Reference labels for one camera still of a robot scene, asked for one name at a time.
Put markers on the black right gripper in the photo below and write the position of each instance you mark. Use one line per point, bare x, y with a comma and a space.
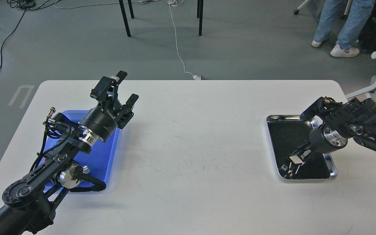
323, 140

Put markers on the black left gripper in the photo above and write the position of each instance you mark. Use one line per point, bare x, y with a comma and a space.
103, 121

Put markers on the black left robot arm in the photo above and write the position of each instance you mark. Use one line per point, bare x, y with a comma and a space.
30, 203

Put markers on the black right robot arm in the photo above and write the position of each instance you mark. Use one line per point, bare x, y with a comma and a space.
340, 122

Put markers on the silver metal tray black mat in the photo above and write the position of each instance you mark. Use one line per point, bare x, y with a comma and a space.
286, 133

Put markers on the blue plastic tray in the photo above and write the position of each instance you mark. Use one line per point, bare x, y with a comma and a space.
100, 160

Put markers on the white chair base with casters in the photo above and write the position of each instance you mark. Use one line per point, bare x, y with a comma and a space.
310, 5

